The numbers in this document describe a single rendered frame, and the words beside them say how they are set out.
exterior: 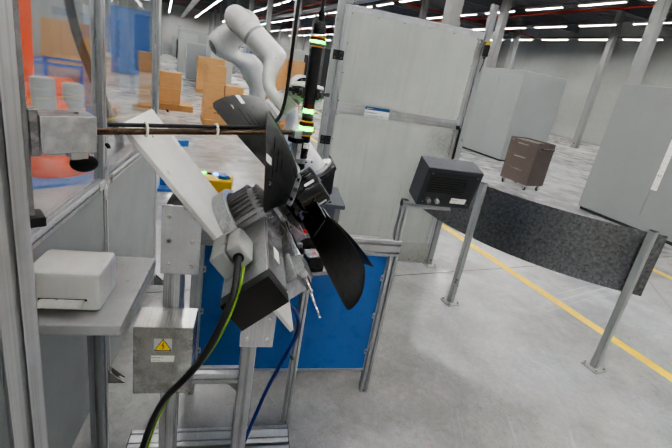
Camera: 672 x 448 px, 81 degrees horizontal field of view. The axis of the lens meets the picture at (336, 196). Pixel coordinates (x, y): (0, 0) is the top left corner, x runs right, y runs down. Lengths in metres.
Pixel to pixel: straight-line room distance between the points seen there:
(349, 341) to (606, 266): 1.67
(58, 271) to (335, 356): 1.34
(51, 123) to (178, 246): 0.44
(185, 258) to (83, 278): 0.24
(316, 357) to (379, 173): 1.68
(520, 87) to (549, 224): 8.22
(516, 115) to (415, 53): 7.93
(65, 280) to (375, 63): 2.48
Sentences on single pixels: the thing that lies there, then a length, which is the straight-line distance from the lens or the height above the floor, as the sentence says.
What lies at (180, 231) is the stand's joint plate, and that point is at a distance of 1.12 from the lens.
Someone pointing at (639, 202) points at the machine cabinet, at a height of 0.42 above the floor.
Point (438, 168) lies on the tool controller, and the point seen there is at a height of 1.23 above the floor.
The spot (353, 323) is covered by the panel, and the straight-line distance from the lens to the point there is 2.01.
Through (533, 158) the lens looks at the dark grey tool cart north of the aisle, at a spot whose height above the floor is 0.62.
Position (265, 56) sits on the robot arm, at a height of 1.55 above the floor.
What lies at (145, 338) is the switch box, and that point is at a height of 0.80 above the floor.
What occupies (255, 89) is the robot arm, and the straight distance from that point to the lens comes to 1.82.
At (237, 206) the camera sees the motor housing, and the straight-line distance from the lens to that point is 1.11.
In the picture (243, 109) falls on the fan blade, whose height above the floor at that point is 1.39.
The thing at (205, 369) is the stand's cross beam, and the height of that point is 0.58.
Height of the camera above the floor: 1.55
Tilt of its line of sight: 18 degrees down
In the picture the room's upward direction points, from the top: 10 degrees clockwise
